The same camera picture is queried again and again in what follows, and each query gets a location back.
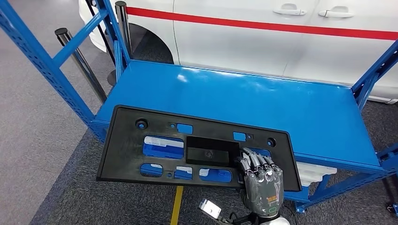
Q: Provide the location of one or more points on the white car with red stripe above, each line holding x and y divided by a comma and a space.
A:
233, 43

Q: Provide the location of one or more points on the blue plastic parts bin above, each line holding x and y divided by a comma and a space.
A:
161, 152

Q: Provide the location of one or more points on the chrome stanchion post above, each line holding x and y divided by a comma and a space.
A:
124, 28
84, 68

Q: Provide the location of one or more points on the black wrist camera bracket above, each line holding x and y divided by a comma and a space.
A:
227, 221

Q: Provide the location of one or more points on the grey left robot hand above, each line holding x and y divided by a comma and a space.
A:
264, 192

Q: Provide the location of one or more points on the white plastic parts bin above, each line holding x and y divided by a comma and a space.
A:
161, 142

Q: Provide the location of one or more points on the blue wheeled rack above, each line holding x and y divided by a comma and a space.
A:
388, 155

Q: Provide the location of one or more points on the black plastic panel part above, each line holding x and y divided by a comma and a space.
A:
124, 155

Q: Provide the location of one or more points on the blue metal shelf rack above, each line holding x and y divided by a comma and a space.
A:
217, 102

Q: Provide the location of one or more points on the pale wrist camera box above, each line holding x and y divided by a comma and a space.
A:
210, 208

